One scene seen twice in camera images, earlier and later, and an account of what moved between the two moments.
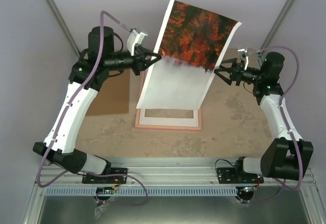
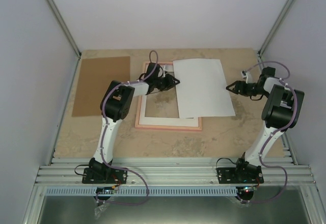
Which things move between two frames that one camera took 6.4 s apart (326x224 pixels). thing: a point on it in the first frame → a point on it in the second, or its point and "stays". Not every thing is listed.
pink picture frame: (165, 118) stays
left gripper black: (140, 62) → (169, 84)
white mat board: (187, 122) stays
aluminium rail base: (165, 172) stays
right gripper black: (237, 72) → (239, 84)
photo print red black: (191, 46) → (202, 90)
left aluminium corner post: (58, 16) stays
